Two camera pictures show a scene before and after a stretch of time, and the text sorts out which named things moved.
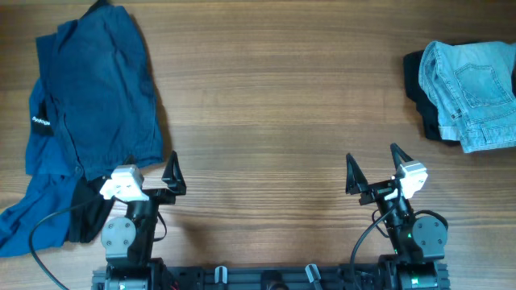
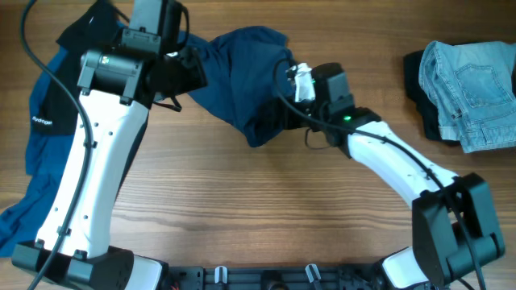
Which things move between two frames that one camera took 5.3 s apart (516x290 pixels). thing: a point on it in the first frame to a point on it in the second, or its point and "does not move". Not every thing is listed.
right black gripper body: [376, 192] to [301, 113]
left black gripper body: [147, 211] to [189, 72]
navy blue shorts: [97, 64] to [239, 69]
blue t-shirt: [41, 221] does not move
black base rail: [378, 277] does not move
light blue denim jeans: [472, 89] does not move
